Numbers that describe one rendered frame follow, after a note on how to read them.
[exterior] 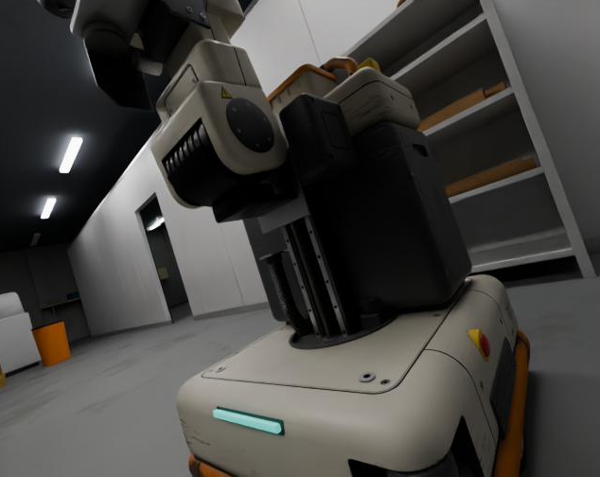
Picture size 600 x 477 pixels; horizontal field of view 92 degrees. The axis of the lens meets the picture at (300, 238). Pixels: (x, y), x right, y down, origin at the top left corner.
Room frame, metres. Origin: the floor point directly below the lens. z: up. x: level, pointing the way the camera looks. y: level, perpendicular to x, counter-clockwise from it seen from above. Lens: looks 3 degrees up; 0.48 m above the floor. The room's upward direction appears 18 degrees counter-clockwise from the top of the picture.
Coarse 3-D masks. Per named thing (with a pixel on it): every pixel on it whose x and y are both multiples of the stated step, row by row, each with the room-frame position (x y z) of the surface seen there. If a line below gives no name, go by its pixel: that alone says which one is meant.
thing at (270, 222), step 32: (192, 128) 0.51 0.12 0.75; (288, 128) 0.53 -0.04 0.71; (320, 128) 0.50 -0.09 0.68; (192, 160) 0.50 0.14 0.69; (288, 160) 0.63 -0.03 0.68; (320, 160) 0.50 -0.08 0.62; (352, 160) 0.56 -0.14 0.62; (192, 192) 0.56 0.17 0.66; (224, 192) 0.55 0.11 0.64; (256, 192) 0.54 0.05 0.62; (288, 192) 0.63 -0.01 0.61
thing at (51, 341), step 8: (32, 328) 4.86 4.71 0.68; (40, 328) 4.85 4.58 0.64; (48, 328) 4.91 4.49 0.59; (56, 328) 4.98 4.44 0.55; (64, 328) 5.15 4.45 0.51; (40, 336) 4.85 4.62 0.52; (48, 336) 4.89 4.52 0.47; (56, 336) 4.96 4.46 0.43; (64, 336) 5.10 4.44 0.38; (40, 344) 4.86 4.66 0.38; (48, 344) 4.88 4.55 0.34; (56, 344) 4.94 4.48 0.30; (64, 344) 5.06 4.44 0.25; (40, 352) 4.88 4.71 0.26; (48, 352) 4.88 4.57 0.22; (56, 352) 4.93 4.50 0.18; (64, 352) 5.03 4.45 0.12; (48, 360) 4.88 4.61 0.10; (56, 360) 4.92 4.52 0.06; (64, 360) 5.01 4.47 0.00
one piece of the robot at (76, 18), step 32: (96, 0) 0.50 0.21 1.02; (128, 0) 0.51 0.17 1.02; (160, 0) 0.41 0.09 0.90; (192, 0) 0.45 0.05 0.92; (96, 32) 0.53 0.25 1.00; (128, 32) 0.58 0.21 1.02; (160, 32) 0.53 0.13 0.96; (96, 64) 0.57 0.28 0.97; (128, 64) 0.61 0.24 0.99; (160, 64) 0.63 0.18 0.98; (128, 96) 0.60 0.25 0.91
